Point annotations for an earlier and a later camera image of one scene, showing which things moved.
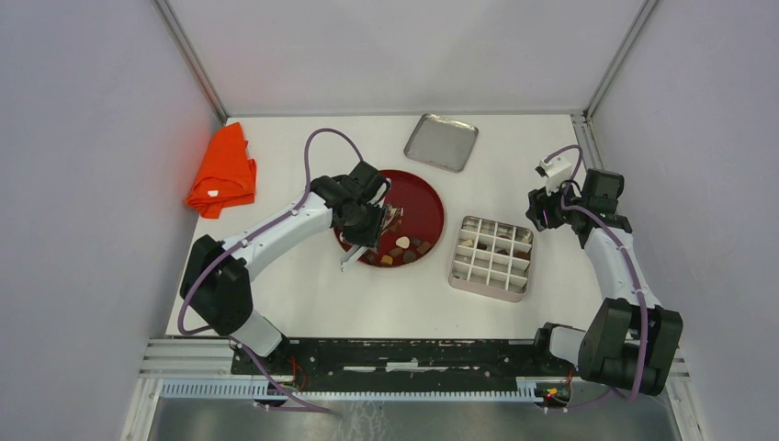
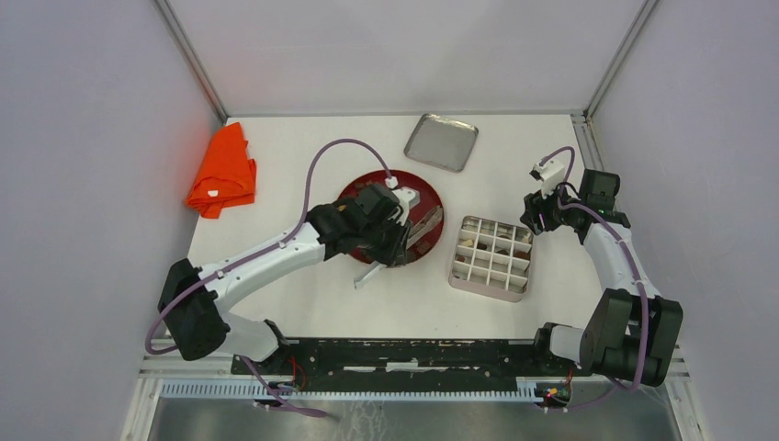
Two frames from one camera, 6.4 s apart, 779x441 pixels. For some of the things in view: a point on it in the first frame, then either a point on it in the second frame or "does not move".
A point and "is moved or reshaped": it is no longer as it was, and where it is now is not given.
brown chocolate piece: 423,247 does not move
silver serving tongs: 392,215 is moved or reshaped
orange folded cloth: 225,174 does not move
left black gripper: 370,237 to 396,254
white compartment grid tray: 491,259 does not move
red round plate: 419,230 does not move
